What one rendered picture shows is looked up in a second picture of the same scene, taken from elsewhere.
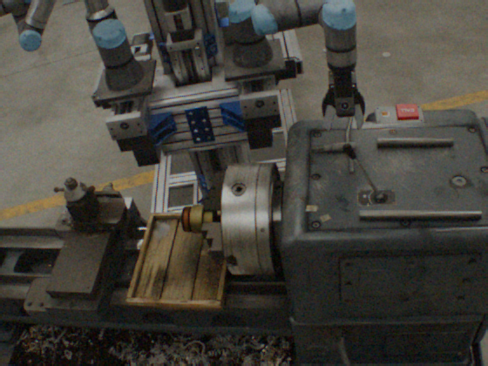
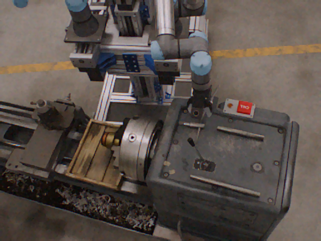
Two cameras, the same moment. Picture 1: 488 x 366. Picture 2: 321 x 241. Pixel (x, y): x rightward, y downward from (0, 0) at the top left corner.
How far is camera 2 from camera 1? 54 cm
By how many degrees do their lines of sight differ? 16
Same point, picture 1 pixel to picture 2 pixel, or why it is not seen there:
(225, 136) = (146, 71)
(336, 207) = (180, 166)
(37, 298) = (14, 162)
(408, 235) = (214, 195)
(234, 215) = (126, 152)
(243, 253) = (129, 172)
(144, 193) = not seen: hidden behind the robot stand
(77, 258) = (41, 144)
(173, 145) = (114, 69)
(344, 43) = (200, 81)
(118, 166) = not seen: hidden behind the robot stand
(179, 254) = (101, 150)
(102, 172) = not seen: hidden behind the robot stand
